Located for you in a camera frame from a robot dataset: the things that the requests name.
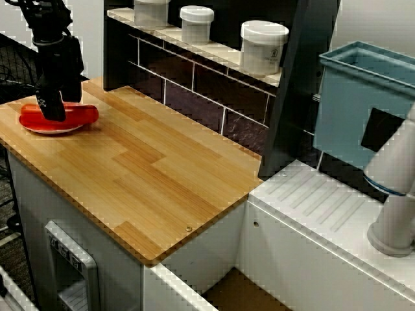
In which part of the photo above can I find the white toy kitchen cabinet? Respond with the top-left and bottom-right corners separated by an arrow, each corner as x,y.
5,147 -> 249,311

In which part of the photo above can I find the red toy sausage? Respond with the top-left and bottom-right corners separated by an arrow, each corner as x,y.
21,102 -> 100,129

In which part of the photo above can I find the black wire mesh panel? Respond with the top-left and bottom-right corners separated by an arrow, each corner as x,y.
0,32 -> 42,95

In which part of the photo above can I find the dark grey upright side panel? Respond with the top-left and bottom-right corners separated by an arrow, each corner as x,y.
261,0 -> 341,178

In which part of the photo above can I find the white plastic jar with lid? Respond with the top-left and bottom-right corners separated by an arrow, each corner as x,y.
134,0 -> 171,31
240,19 -> 290,77
180,5 -> 215,45

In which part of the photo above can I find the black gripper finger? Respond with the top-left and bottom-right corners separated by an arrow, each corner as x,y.
60,76 -> 84,103
37,87 -> 67,122

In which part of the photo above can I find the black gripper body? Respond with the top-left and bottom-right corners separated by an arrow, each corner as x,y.
32,35 -> 84,92

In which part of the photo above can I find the grey toy faucet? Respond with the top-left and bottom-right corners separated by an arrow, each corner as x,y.
362,103 -> 415,259

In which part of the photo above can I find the dark tiled backsplash panel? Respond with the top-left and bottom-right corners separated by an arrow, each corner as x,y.
126,32 -> 322,170

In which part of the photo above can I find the red round plate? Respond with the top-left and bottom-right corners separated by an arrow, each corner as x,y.
18,100 -> 95,135

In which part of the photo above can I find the white toy sink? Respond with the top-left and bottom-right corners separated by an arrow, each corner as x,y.
142,158 -> 415,311

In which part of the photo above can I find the grey dishwasher front panel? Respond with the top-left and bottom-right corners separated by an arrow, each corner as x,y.
44,220 -> 100,311

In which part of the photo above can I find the cream shelf ledge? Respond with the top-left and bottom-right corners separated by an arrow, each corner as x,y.
106,8 -> 283,88

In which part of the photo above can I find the blue plastic bin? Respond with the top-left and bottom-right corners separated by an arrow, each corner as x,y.
313,40 -> 415,172

